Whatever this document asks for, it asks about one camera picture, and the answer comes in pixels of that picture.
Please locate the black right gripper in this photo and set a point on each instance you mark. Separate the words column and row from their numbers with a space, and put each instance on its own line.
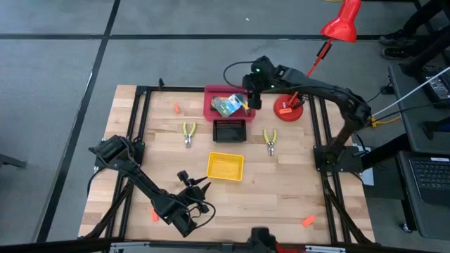
column 265, row 75

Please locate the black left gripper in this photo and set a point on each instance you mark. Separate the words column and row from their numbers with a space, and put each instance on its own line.
column 190, row 200

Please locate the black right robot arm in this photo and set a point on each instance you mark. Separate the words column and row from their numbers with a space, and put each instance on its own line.
column 334, row 95

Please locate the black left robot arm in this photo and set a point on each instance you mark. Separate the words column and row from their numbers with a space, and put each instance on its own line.
column 140, row 181

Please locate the yellow slotted basket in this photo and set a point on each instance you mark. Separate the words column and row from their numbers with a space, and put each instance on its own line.
column 225, row 167

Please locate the red desk lamp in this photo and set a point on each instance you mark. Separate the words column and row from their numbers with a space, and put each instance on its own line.
column 290, row 114

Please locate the black slotted basket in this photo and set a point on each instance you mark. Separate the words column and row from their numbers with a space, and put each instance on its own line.
column 229, row 131

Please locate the orange eraser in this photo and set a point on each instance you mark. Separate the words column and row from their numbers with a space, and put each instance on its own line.
column 176, row 108
column 154, row 216
column 308, row 220

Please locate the red plastic bin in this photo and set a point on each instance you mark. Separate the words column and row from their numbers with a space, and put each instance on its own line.
column 208, row 116

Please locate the black power adapter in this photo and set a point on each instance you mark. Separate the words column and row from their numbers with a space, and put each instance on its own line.
column 387, row 90

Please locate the white paper sheet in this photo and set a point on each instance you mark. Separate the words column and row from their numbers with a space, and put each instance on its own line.
column 368, row 177

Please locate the person's shoe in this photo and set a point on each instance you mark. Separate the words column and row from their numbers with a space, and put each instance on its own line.
column 397, row 53
column 397, row 37

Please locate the black crossbar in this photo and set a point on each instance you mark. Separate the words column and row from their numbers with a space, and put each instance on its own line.
column 52, row 246

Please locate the white rod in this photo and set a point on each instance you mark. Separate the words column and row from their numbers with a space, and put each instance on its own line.
column 411, row 93

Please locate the black desk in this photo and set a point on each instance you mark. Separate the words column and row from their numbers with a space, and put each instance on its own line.
column 411, row 116
column 404, row 204

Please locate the grey chair leg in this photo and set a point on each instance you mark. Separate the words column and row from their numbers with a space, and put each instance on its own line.
column 12, row 161

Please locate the person's leg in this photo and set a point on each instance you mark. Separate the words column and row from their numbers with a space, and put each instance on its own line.
column 422, row 17

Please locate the black keyboard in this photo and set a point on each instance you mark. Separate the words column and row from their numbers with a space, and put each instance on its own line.
column 441, row 88

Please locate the black laptop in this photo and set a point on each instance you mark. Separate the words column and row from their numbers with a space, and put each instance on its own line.
column 432, row 175

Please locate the desk caster wheel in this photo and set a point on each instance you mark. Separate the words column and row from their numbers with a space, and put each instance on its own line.
column 406, row 228

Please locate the black metal table frame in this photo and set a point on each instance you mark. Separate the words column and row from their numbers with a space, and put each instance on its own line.
column 175, row 89

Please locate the silver metal bracket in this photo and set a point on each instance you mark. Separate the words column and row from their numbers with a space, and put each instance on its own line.
column 128, row 246
column 325, row 249

